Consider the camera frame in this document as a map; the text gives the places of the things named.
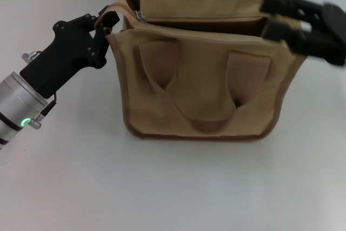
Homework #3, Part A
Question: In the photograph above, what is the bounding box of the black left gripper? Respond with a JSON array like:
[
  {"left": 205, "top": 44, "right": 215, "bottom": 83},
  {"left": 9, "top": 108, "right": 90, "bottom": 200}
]
[{"left": 19, "top": 5, "right": 121, "bottom": 100}]

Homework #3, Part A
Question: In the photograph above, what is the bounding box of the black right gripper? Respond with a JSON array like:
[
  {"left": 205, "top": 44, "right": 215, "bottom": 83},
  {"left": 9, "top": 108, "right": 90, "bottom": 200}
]
[{"left": 259, "top": 0, "right": 346, "bottom": 67}]

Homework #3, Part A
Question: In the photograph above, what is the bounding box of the silver metal zipper slider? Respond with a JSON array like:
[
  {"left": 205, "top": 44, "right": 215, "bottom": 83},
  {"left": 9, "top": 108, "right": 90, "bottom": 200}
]
[{"left": 134, "top": 9, "right": 147, "bottom": 24}]

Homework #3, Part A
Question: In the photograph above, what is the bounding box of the khaki canvas food bag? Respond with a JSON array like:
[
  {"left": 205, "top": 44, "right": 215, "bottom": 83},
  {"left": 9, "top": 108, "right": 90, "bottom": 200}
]
[{"left": 95, "top": 0, "right": 308, "bottom": 143}]

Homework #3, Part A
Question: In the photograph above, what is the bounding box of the left gripper cable with plugs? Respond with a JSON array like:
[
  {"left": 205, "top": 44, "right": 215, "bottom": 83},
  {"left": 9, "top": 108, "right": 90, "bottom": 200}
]
[{"left": 22, "top": 51, "right": 58, "bottom": 129}]

